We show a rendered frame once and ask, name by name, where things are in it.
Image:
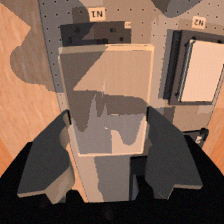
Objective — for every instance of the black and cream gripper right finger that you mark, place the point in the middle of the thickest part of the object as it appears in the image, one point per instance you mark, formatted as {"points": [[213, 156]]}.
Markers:
{"points": [[178, 169]]}

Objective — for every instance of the beige flat base plate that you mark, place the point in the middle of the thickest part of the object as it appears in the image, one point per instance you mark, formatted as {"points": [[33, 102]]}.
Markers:
{"points": [[106, 178]]}

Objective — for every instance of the beige label with black n1 text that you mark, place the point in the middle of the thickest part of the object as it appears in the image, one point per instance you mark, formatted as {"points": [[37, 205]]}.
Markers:
{"points": [[96, 14]]}

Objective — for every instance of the cream label with dark letters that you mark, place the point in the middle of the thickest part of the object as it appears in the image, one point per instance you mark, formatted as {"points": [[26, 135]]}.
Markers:
{"points": [[198, 22]]}

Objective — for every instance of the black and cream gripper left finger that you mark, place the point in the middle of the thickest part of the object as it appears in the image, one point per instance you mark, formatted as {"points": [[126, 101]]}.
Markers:
{"points": [[40, 175]]}

